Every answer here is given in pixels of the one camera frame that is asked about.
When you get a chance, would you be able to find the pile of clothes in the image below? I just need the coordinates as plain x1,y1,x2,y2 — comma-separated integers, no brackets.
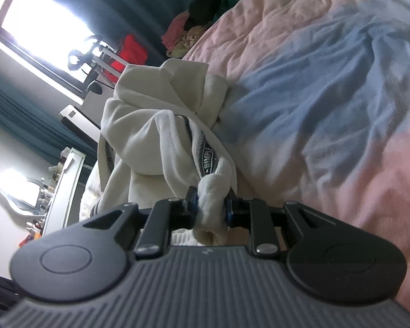
161,0,240,58

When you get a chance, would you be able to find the bright window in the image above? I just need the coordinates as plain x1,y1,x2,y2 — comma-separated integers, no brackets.
0,0,94,98

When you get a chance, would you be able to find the pink and blue bedspread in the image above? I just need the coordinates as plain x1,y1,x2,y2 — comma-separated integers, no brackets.
186,0,410,311

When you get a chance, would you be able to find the dark teal curtain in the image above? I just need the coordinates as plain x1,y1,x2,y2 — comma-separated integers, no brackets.
0,0,192,163

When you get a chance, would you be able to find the white dressing table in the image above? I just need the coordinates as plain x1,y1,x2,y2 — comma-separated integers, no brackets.
18,146,87,248

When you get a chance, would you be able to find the vanity mirror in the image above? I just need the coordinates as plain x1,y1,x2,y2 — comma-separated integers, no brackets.
0,172,43,218

